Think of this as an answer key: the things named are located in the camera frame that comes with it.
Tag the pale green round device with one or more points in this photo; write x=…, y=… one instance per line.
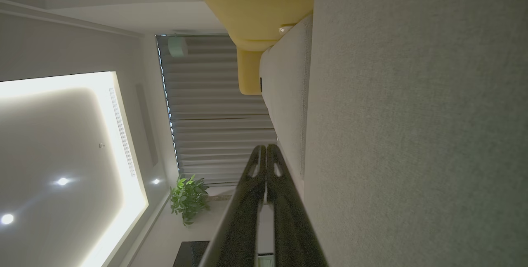
x=177, y=46

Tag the dark speckled cabinet top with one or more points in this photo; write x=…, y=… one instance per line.
x=190, y=255

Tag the green potted plant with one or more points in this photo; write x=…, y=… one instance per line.
x=189, y=199

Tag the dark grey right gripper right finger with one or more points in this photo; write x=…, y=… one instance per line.
x=291, y=221

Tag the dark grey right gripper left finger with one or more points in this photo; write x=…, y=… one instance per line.
x=241, y=217

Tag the grey pleated curtain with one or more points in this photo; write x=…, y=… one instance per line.
x=206, y=114

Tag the grey sofa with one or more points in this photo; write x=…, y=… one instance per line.
x=412, y=114

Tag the white linear ceiling vent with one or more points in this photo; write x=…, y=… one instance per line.
x=122, y=133

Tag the round ceiling spotlight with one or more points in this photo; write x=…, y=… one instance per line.
x=62, y=181
x=156, y=181
x=7, y=218

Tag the yellow sofa back cushion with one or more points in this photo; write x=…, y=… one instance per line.
x=248, y=73
x=255, y=7

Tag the beige sofa label tag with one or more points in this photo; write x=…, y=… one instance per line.
x=285, y=29

